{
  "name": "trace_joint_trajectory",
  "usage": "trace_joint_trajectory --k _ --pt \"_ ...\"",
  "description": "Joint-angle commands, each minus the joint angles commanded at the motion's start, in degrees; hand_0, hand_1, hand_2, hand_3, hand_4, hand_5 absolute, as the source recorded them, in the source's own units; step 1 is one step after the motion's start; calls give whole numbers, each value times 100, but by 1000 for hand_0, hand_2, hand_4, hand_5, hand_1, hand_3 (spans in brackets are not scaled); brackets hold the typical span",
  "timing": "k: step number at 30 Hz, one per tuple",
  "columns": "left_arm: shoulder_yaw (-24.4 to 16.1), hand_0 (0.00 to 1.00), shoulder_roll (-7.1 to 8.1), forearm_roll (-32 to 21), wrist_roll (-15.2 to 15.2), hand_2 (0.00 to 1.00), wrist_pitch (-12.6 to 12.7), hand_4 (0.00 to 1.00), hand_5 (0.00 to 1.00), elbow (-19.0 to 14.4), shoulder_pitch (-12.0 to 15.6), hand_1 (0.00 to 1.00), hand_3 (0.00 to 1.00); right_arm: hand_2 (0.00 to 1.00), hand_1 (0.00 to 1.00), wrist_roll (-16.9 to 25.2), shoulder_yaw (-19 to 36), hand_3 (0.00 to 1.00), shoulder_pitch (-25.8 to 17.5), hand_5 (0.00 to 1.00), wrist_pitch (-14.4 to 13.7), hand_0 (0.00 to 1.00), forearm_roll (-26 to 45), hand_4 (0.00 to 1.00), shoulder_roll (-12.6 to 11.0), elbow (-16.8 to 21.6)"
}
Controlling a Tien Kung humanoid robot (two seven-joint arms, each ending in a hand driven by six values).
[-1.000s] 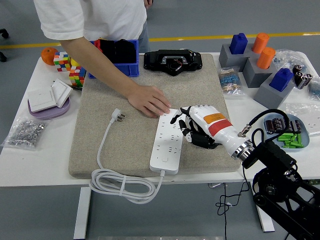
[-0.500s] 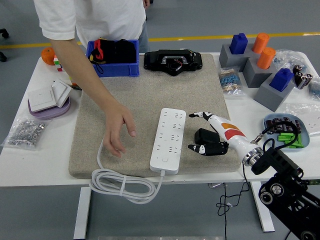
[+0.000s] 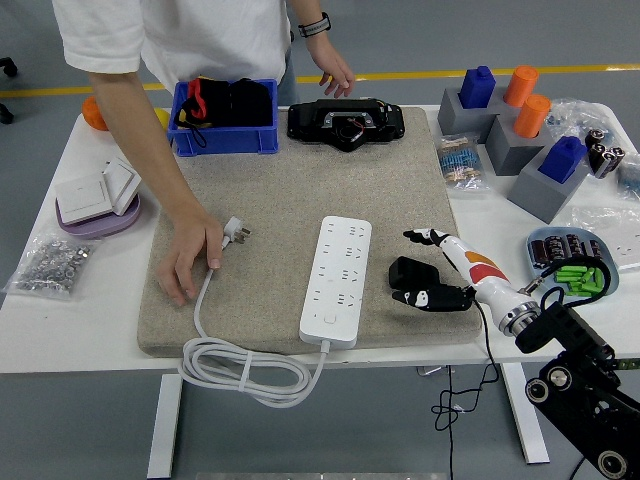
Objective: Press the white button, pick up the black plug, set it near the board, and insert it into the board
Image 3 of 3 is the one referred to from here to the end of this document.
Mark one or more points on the person's left forearm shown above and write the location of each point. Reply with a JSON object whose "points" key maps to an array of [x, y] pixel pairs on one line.
{"points": [[306, 7]]}

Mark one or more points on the bag of resistors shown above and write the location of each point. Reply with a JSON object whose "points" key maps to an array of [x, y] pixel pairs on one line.
{"points": [[460, 165]]}

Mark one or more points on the light blue plate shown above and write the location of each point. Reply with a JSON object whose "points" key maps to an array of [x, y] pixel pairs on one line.
{"points": [[565, 231]]}

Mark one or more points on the black plug adapter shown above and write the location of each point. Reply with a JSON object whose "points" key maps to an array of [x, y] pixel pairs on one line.
{"points": [[412, 272]]}

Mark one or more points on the person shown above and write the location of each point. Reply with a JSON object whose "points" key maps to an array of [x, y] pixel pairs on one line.
{"points": [[200, 30]]}

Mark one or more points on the yellow lemon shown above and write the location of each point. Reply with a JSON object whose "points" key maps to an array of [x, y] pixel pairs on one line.
{"points": [[162, 119]]}

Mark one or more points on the large white wall switch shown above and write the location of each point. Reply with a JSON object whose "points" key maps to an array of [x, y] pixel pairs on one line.
{"points": [[82, 200]]}

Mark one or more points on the person's wristband watch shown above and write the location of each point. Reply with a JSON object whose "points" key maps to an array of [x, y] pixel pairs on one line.
{"points": [[315, 26]]}

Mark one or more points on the black chair castors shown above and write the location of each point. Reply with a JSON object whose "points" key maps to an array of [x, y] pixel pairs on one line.
{"points": [[7, 66]]}

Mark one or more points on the person's left hand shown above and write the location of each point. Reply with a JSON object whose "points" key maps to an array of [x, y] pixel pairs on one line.
{"points": [[332, 62]]}

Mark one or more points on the black cloth with red trim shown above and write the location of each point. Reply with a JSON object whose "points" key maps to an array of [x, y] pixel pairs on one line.
{"points": [[240, 105]]}

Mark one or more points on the blue plastic bin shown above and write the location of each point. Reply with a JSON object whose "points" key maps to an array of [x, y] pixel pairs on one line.
{"points": [[225, 140]]}

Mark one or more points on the bag of metal nuts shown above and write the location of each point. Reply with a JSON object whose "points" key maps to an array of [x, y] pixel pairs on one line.
{"points": [[50, 267]]}

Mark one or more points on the white two-key wall switch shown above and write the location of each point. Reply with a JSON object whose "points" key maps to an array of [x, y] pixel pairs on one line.
{"points": [[120, 185]]}

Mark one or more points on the person's right hand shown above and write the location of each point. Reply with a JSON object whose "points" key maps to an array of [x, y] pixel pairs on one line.
{"points": [[187, 245]]}

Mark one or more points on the blue square peg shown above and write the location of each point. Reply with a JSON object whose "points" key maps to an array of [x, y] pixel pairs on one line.
{"points": [[477, 87], [562, 160]]}

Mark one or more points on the white table leg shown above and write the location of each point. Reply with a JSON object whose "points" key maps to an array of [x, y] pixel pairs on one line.
{"points": [[165, 425], [530, 435]]}

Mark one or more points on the grey-brown mat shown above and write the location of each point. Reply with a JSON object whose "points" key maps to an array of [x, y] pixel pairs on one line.
{"points": [[280, 200]]}

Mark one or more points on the wide grey peg block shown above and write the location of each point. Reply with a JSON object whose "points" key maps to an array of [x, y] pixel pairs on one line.
{"points": [[452, 120]]}

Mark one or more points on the row of black capacitors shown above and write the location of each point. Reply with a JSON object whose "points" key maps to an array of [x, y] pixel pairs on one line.
{"points": [[570, 247]]}

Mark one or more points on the pile of green cells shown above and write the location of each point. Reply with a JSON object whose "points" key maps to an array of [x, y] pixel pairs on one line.
{"points": [[575, 276]]}

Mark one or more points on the black cylinder cells bundle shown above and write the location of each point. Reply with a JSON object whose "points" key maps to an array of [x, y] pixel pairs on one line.
{"points": [[605, 152]]}

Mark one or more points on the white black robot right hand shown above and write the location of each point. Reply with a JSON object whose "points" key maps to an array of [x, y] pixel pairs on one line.
{"points": [[482, 272]]}

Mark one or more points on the orange fruit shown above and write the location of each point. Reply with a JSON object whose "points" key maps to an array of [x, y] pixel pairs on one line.
{"points": [[92, 115]]}

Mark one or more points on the orange cylinder peg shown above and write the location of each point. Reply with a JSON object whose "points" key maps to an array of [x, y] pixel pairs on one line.
{"points": [[531, 117], [520, 85]]}

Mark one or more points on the table height control panel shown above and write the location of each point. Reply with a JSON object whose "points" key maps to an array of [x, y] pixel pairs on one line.
{"points": [[630, 364]]}

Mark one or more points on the purple tray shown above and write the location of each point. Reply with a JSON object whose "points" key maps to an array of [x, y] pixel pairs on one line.
{"points": [[100, 227]]}

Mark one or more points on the white power strip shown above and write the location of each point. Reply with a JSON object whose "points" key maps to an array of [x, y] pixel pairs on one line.
{"points": [[335, 280]]}

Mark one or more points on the clear bag of small parts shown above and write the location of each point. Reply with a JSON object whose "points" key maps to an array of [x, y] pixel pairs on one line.
{"points": [[575, 117]]}

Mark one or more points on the person's right forearm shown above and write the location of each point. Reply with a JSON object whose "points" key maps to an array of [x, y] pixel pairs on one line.
{"points": [[145, 150]]}

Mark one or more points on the black machine housing part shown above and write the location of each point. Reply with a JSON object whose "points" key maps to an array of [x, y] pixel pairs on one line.
{"points": [[310, 120]]}

